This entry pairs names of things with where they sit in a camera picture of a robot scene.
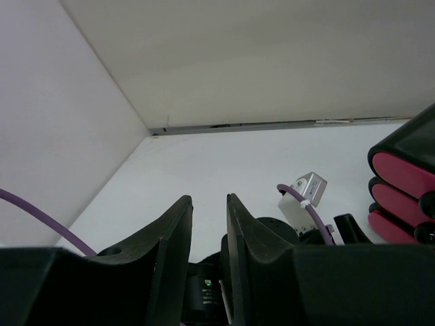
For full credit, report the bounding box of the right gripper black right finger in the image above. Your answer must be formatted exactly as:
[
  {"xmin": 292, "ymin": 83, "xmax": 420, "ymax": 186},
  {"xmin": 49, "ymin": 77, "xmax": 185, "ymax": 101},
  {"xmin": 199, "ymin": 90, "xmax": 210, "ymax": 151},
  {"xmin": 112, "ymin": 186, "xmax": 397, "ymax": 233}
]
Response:
[{"xmin": 227, "ymin": 194, "xmax": 306, "ymax": 325}]

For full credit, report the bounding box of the pink drawer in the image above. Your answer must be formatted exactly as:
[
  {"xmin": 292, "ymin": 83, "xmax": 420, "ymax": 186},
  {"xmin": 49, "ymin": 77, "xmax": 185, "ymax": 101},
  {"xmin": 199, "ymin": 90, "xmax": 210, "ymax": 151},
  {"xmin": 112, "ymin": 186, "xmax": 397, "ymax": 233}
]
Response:
[
  {"xmin": 371, "ymin": 183, "xmax": 434, "ymax": 227},
  {"xmin": 368, "ymin": 209, "xmax": 434, "ymax": 245},
  {"xmin": 372, "ymin": 153, "xmax": 434, "ymax": 199}
]

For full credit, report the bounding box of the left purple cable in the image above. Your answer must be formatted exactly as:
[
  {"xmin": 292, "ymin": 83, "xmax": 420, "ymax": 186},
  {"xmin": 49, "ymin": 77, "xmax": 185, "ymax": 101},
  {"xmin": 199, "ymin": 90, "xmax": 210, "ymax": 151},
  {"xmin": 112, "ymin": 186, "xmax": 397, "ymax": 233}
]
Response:
[{"xmin": 0, "ymin": 183, "xmax": 337, "ymax": 255}]

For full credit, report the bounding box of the pink top drawer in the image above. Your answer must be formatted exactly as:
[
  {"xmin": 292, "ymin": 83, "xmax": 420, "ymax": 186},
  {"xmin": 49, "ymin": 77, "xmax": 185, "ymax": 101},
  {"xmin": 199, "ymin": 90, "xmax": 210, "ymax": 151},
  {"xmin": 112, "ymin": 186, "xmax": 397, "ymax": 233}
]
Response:
[{"xmin": 372, "ymin": 153, "xmax": 434, "ymax": 199}]

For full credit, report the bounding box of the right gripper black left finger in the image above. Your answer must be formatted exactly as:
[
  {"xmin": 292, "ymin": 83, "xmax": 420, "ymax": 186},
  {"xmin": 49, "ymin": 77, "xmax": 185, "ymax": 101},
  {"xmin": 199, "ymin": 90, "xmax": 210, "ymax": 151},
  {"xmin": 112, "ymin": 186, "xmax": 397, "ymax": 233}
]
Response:
[{"xmin": 89, "ymin": 195, "xmax": 193, "ymax": 325}]

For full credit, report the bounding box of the pink middle drawer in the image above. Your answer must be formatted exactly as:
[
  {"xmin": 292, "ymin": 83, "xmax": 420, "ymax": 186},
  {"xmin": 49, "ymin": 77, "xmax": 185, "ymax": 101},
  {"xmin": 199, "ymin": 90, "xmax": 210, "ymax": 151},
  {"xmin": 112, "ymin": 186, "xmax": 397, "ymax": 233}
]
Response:
[{"xmin": 371, "ymin": 183, "xmax": 434, "ymax": 227}]

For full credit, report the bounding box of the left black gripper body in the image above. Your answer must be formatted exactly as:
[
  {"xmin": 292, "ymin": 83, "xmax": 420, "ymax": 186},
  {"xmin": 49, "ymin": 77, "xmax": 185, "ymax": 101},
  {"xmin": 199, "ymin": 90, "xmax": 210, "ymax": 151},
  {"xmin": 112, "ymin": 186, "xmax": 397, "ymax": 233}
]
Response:
[{"xmin": 220, "ymin": 213, "xmax": 373, "ymax": 259}]

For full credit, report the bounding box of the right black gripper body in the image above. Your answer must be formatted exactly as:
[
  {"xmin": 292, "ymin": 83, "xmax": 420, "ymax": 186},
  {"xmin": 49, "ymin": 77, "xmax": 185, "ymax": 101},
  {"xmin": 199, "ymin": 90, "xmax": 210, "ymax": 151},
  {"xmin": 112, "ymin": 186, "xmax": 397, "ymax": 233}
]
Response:
[{"xmin": 181, "ymin": 261, "xmax": 231, "ymax": 325}]

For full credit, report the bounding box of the black drawer cabinet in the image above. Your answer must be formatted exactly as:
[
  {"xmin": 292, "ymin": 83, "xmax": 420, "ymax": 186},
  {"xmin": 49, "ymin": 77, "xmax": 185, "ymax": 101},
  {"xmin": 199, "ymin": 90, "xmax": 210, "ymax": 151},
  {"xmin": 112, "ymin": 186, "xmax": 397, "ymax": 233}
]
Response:
[{"xmin": 368, "ymin": 106, "xmax": 434, "ymax": 245}]

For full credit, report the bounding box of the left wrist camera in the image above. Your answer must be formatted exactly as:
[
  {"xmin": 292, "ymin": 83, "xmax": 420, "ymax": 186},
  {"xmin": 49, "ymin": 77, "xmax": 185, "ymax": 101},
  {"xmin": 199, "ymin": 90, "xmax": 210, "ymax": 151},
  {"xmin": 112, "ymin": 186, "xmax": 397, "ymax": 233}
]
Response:
[{"xmin": 277, "ymin": 172, "xmax": 328, "ymax": 236}]

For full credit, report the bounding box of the pink bottom drawer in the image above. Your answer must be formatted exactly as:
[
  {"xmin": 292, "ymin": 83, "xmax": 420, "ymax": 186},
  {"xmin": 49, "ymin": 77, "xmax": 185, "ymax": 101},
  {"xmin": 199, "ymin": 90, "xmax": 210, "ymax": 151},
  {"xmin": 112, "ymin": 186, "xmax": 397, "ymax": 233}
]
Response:
[{"xmin": 368, "ymin": 209, "xmax": 434, "ymax": 245}]

